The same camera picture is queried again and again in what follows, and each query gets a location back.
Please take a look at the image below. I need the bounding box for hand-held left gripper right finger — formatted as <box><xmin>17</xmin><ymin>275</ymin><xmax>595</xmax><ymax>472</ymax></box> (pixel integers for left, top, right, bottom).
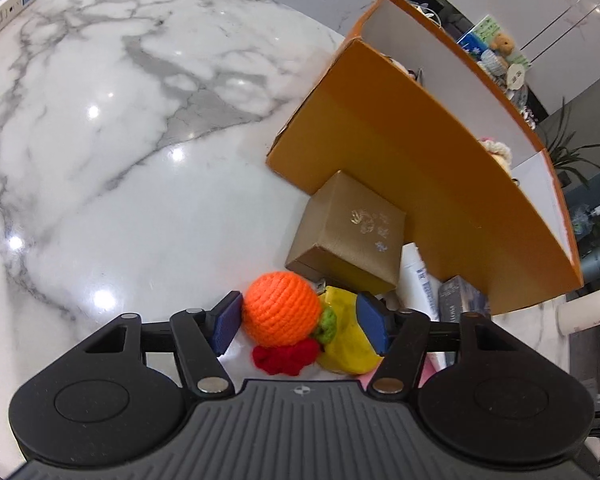
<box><xmin>356</xmin><ymin>291</ymin><xmax>523</xmax><ymax>393</ymax></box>

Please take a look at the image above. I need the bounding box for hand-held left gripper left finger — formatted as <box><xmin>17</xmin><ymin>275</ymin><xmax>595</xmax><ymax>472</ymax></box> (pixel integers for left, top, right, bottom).
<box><xmin>82</xmin><ymin>290</ymin><xmax>244</xmax><ymax>393</ymax></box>

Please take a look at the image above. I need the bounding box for yellow soft toy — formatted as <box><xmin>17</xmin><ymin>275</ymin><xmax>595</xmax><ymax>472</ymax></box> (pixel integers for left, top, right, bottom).
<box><xmin>317</xmin><ymin>286</ymin><xmax>382</xmax><ymax>375</ymax></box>

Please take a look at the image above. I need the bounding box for orange crochet fruit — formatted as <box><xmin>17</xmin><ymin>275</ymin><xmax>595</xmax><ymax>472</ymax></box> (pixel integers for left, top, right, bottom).
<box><xmin>241</xmin><ymin>271</ymin><xmax>337</xmax><ymax>348</ymax></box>

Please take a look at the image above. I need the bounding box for white cream tube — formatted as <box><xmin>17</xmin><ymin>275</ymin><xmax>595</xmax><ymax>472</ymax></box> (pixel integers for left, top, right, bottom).
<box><xmin>396</xmin><ymin>242</ymin><xmax>441</xmax><ymax>321</ymax></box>

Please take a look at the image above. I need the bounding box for red crochet piece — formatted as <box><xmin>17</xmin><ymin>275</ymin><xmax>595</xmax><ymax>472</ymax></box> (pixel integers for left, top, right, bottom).
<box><xmin>252</xmin><ymin>337</ymin><xmax>323</xmax><ymax>377</ymax></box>

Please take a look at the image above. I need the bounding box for pink wallet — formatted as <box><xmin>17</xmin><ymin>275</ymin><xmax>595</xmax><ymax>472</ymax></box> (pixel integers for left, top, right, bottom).
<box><xmin>360</xmin><ymin>350</ymin><xmax>451</xmax><ymax>391</ymax></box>

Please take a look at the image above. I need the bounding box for dark grey small box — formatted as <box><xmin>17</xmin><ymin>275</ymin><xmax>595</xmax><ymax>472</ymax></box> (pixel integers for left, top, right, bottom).
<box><xmin>437</xmin><ymin>275</ymin><xmax>491</xmax><ymax>318</ymax></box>

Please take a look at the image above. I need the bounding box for gold gift box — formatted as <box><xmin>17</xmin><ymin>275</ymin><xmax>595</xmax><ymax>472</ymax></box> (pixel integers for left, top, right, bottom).
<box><xmin>285</xmin><ymin>170</ymin><xmax>407</xmax><ymax>297</ymax></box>

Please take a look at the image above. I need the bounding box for orange cardboard box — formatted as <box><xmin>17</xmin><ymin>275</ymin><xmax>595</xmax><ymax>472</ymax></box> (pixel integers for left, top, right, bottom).
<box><xmin>266</xmin><ymin>0</ymin><xmax>583</xmax><ymax>316</ymax></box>

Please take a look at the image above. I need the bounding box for cream crochet doll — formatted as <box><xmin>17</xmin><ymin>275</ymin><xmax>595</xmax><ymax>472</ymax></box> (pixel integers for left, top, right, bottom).
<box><xmin>477</xmin><ymin>135</ymin><xmax>513</xmax><ymax>176</ymax></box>

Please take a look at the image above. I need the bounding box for sailor bear plush toy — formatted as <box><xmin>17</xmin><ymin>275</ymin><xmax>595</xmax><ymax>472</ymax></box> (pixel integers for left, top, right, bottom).
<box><xmin>392</xmin><ymin>57</ymin><xmax>423</xmax><ymax>81</ymax></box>

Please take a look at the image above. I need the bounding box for white thermos bottle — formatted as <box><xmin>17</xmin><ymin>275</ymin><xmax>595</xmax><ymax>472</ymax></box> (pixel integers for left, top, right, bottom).
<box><xmin>555</xmin><ymin>282</ymin><xmax>600</xmax><ymax>337</ymax></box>

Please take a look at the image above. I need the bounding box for grey trash bin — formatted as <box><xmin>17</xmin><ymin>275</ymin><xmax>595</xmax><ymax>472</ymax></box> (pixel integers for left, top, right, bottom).
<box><xmin>577</xmin><ymin>247</ymin><xmax>600</xmax><ymax>281</ymax></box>

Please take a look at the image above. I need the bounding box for potted plant with long leaves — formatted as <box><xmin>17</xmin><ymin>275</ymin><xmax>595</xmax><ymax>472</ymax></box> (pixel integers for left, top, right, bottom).
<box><xmin>537</xmin><ymin>97</ymin><xmax>600</xmax><ymax>186</ymax></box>

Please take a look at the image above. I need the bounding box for round paper fan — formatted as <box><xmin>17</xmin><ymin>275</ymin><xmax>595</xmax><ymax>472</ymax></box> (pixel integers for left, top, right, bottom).
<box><xmin>502</xmin><ymin>62</ymin><xmax>528</xmax><ymax>91</ymax></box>

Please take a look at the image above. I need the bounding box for white blue crochet basket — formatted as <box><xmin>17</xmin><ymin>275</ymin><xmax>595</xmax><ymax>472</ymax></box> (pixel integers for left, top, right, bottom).
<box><xmin>477</xmin><ymin>50</ymin><xmax>508</xmax><ymax>73</ymax></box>

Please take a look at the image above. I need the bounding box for brown teddy bear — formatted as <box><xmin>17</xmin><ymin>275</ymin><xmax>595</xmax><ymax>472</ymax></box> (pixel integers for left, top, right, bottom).
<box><xmin>490</xmin><ymin>32</ymin><xmax>516</xmax><ymax>56</ymax></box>

